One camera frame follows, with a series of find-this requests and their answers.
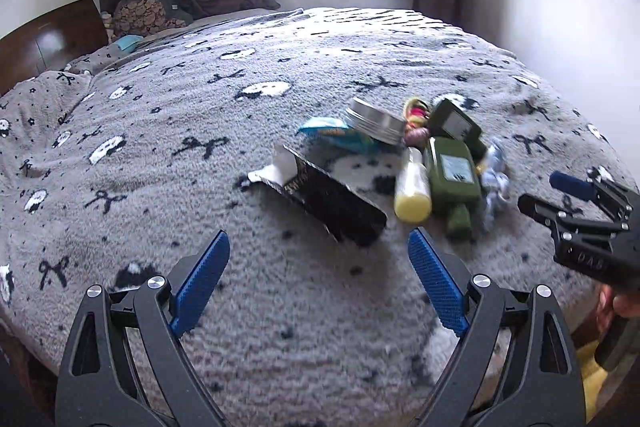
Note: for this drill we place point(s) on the person's right hand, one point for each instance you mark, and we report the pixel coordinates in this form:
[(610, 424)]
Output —
[(611, 302)]

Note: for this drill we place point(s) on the brown wooden headboard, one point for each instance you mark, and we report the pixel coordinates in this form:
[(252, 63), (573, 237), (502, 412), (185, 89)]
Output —
[(50, 41)]

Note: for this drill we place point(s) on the dark green square bottle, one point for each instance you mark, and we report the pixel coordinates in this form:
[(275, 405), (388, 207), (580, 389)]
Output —
[(447, 120)]

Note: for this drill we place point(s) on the light blue small item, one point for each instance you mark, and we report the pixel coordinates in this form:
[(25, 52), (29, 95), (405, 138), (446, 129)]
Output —
[(128, 43)]

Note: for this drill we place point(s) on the yellow white bottle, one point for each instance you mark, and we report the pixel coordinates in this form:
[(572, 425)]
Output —
[(412, 200)]

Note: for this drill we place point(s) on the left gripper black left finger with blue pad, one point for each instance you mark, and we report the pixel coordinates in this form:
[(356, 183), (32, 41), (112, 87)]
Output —
[(99, 384)]

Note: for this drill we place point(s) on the brown patterned cushion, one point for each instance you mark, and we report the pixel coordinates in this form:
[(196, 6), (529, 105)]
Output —
[(148, 17)]

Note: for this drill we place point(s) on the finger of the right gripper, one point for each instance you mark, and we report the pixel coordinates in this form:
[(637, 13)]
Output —
[(560, 214), (595, 191)]

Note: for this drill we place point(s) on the grey patterned pillow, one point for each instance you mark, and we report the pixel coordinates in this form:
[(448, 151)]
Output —
[(33, 111)]

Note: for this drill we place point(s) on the blue snack wrapper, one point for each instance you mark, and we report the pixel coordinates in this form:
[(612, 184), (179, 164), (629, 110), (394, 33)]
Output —
[(336, 132)]

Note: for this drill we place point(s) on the round silver tin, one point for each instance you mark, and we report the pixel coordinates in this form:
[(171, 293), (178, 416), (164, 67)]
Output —
[(375, 122)]

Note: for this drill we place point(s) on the grey patterned fleece blanket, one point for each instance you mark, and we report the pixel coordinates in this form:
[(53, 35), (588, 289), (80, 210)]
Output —
[(116, 165)]

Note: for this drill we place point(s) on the olive green bottle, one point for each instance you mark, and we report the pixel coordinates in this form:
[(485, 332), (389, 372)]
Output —
[(455, 188)]

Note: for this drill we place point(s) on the black cardboard box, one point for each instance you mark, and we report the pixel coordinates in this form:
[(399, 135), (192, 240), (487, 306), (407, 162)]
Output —
[(344, 213)]

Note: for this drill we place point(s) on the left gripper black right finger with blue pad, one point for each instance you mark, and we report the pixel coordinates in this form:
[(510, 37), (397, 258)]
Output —
[(514, 364)]

